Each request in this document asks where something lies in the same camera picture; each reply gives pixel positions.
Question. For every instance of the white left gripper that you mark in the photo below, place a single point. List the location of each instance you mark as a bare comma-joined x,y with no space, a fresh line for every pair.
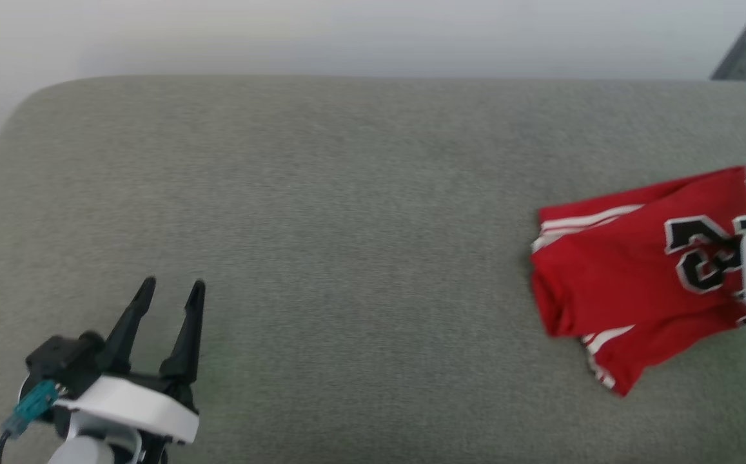
134,406

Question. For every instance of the red basketball jersey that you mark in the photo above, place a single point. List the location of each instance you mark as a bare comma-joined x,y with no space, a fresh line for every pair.
605,277

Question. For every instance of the grey fabric sofa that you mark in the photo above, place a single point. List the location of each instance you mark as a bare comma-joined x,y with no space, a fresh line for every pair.
347,225

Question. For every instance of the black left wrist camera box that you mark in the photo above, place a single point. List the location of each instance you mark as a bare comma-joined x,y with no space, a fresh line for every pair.
60,359

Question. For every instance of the teal left camera connector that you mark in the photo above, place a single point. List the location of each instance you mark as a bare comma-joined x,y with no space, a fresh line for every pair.
31,406

